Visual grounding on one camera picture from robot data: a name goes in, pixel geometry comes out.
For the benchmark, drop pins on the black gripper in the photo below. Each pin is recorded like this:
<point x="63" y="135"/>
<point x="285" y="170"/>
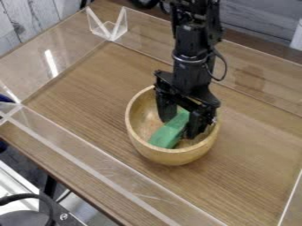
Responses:
<point x="184" y="87"/>

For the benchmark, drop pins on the green rectangular block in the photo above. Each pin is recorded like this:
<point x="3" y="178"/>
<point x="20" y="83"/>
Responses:
<point x="170" y="132"/>

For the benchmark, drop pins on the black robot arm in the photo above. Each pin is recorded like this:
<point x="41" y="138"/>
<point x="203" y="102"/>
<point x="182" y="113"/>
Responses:
<point x="196" y="28"/>

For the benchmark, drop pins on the light wooden bowl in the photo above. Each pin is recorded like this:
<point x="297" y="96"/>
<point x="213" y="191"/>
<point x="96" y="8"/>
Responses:
<point x="143" y="122"/>

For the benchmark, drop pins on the black table leg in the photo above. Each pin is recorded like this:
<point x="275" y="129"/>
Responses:
<point x="49" y="187"/>

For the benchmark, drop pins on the clear acrylic tray wall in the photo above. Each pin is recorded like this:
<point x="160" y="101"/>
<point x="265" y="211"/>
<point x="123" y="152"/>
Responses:
<point x="70" y="81"/>

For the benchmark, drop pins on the clear acrylic corner bracket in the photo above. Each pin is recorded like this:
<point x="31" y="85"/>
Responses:
<point x="107" y="30"/>

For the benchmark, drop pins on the black metal base plate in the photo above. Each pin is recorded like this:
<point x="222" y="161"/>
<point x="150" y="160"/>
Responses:
<point x="63" y="217"/>

